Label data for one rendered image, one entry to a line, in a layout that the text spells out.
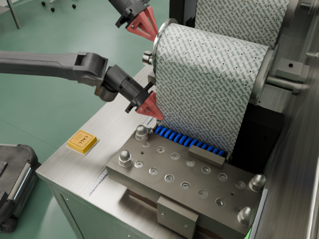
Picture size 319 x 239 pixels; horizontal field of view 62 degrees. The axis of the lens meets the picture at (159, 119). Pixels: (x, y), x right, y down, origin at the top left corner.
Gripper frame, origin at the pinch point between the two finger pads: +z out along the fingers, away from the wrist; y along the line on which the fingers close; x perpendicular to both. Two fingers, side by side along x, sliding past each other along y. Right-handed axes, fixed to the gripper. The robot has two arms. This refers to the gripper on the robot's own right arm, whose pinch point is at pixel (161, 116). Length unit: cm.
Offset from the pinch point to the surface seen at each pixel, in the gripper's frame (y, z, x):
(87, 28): -195, -133, -201
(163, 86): 0.2, -5.3, 9.9
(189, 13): -41.2, -15.7, 5.3
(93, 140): 8.2, -11.4, -23.6
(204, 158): 6.3, 15.1, 6.5
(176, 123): 0.3, 4.4, 2.2
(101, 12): -244, -147, -208
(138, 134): 8.3, -1.7, -2.4
